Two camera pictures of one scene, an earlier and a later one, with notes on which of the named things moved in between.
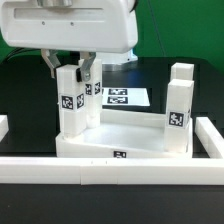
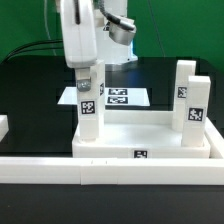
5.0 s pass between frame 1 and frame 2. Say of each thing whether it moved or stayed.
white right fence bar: stayed
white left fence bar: stayed
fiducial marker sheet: stayed
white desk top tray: moved
